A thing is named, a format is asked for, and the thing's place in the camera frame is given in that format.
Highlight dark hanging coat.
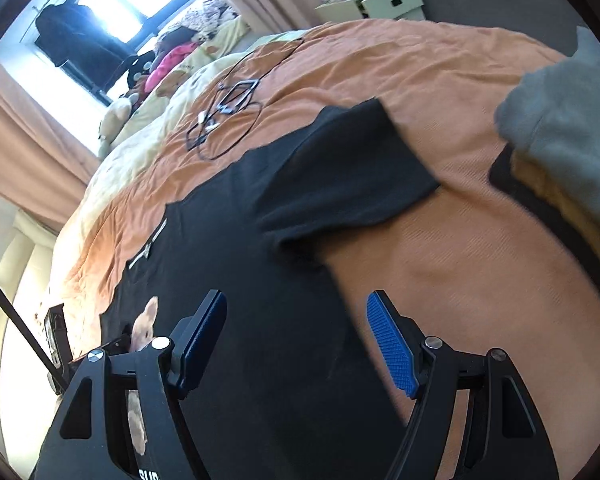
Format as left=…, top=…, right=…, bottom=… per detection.
left=34, top=4, right=148, bottom=100

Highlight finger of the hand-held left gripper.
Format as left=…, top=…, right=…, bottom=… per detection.
left=69, top=338, right=132, bottom=367

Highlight black t-shirt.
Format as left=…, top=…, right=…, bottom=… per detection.
left=32, top=97, right=441, bottom=480

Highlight grey folded garment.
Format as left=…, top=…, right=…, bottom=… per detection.
left=495, top=25, right=600, bottom=241

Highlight yellow folded garment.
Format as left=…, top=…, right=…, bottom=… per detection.
left=510, top=152, right=600, bottom=281

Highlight cream plush toy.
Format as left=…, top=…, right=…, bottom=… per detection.
left=97, top=95, right=135, bottom=145

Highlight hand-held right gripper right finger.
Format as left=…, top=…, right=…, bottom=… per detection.
left=366, top=289, right=561, bottom=480

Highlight black folded garment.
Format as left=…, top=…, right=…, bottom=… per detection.
left=487, top=142, right=600, bottom=281

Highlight white nightstand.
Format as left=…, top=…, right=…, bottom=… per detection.
left=314, top=0, right=426, bottom=23

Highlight orange blanket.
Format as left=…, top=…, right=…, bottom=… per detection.
left=45, top=19, right=600, bottom=480

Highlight black cable loop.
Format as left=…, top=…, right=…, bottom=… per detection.
left=186, top=37, right=306, bottom=161

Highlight cream printed quilt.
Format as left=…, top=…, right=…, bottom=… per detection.
left=97, top=22, right=308, bottom=161

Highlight floral cloth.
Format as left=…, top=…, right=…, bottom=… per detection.
left=180, top=0, right=242, bottom=42

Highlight white earphones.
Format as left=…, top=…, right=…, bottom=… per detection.
left=196, top=104, right=232, bottom=135

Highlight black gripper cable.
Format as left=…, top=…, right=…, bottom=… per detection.
left=0, top=262, right=61, bottom=381

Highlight window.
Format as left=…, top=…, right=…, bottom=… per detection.
left=0, top=0, right=221, bottom=106

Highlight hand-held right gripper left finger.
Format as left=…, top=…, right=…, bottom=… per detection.
left=34, top=289, right=229, bottom=480

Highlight pink garment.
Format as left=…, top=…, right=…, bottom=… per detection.
left=145, top=42, right=202, bottom=92

